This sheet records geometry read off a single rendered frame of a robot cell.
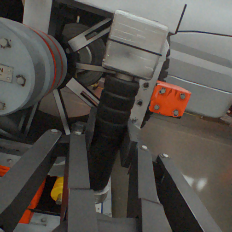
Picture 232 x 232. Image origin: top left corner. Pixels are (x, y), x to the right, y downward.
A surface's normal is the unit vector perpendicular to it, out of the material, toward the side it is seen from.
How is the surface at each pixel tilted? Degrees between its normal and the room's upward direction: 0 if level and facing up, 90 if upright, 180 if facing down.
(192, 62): 90
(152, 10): 90
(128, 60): 90
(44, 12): 90
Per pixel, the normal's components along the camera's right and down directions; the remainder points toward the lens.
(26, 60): 0.05, 0.34
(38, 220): 0.27, -0.91
